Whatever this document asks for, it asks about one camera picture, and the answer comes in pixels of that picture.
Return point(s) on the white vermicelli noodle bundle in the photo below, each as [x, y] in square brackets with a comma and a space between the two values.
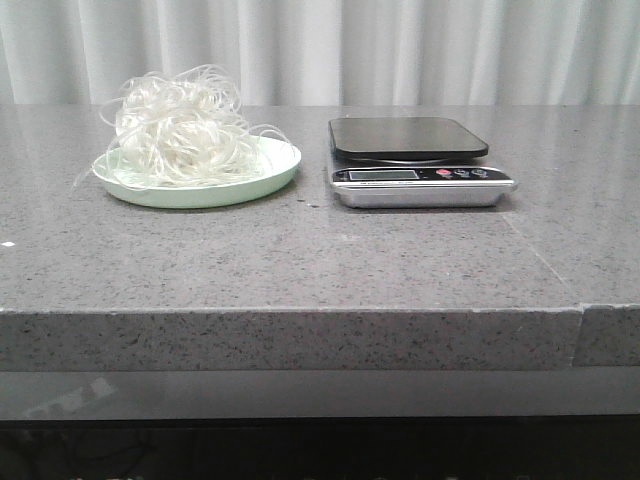
[187, 130]

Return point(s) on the light green round plate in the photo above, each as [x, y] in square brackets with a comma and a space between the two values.
[279, 160]

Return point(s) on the black silver kitchen scale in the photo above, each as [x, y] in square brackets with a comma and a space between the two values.
[411, 162]

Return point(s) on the white pleated curtain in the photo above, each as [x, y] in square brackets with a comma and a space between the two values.
[329, 52]

